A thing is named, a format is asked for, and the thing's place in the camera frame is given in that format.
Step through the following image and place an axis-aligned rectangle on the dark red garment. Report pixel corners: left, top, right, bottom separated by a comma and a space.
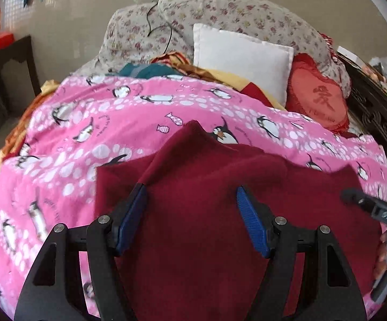
96, 122, 381, 320

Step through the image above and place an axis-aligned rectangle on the pink penguin blanket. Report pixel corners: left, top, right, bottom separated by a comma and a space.
0, 75, 387, 316

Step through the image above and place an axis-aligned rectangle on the dark carved headboard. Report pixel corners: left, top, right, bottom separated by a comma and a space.
339, 55, 387, 158

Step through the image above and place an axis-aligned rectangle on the red embroidered cushion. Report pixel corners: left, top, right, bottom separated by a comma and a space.
285, 53, 350, 133

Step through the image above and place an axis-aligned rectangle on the white pillow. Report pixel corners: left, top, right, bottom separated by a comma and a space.
193, 23, 294, 106

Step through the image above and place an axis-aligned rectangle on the teal cloth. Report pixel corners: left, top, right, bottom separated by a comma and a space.
117, 63, 183, 79

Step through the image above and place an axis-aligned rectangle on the floral quilt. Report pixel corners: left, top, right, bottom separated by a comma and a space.
75, 0, 351, 97

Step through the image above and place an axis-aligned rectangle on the black cable on quilt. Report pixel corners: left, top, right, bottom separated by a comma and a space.
146, 0, 174, 55

